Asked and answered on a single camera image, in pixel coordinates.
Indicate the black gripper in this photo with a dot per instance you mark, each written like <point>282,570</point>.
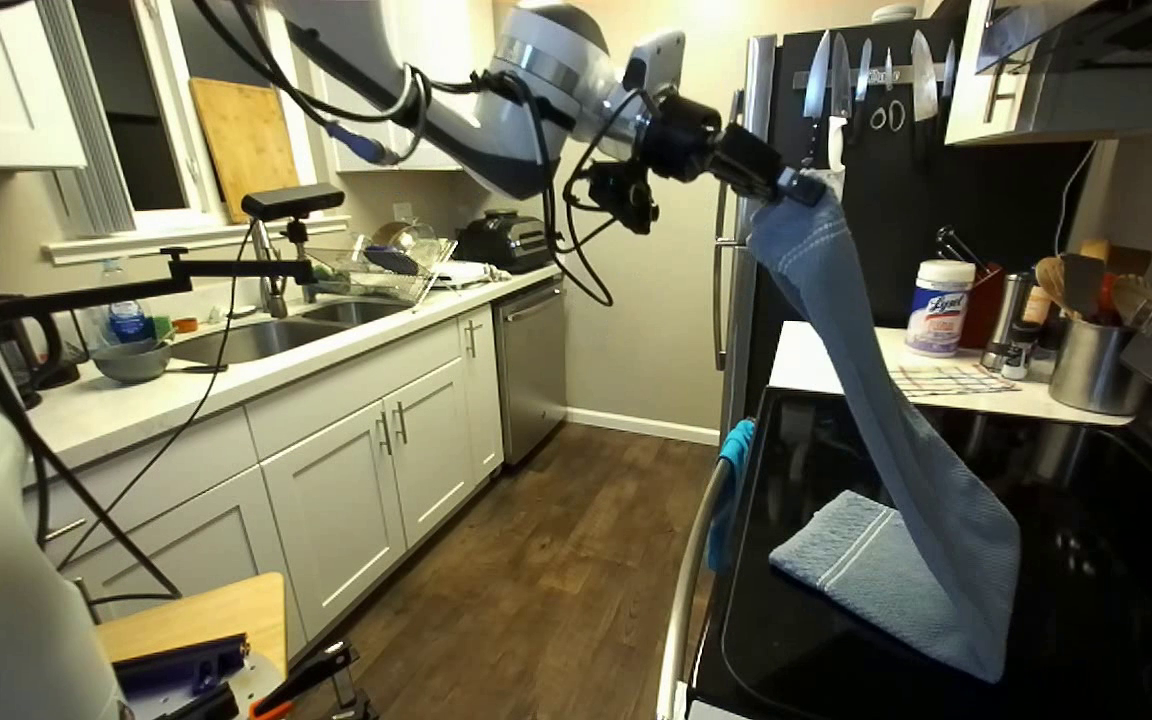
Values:
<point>689,137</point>

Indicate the light blue towel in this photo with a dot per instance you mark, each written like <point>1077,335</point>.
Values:
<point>937,559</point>

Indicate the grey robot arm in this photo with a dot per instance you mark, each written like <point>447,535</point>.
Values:
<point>548,83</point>

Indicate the black refrigerator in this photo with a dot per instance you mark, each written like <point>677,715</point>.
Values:
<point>904,194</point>

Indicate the kitchen knives on magnet strip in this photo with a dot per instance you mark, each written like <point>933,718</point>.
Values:
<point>837,83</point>

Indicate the disinfecting wipes canister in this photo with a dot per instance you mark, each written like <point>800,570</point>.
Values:
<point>937,307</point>

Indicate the white patterned dish cloth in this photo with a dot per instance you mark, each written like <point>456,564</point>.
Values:
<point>948,380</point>

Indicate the bright blue hanging cloth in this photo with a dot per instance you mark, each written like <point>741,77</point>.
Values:
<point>735,464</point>

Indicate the black toaster appliance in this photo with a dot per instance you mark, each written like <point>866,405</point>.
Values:
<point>504,242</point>

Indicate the stainless steel dishwasher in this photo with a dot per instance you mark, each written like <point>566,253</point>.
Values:
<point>528,348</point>

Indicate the metal utensil holder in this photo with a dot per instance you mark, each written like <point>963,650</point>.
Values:
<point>1089,371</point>

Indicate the range hood microwave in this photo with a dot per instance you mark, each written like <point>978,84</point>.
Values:
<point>1052,68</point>

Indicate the black electric stove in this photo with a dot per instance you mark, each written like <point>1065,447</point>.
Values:
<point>1081,616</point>

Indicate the wooden cutting board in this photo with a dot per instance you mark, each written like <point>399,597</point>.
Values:
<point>247,137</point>

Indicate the white lower kitchen cabinets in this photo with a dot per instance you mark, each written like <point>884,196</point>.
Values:
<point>323,464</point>

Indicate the stainless kitchen sink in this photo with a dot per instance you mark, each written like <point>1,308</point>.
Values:
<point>276,335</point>

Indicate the wooden board foreground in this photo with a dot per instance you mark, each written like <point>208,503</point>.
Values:
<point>254,609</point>

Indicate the blue bowl on counter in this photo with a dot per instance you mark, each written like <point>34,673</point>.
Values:
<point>132,361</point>

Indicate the black camera on stand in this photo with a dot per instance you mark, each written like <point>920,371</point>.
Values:
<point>291,200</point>

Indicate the silver oven door handle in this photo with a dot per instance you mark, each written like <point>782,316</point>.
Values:
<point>677,633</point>

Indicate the white upper wall cabinet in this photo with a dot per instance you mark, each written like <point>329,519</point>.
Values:
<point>34,109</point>

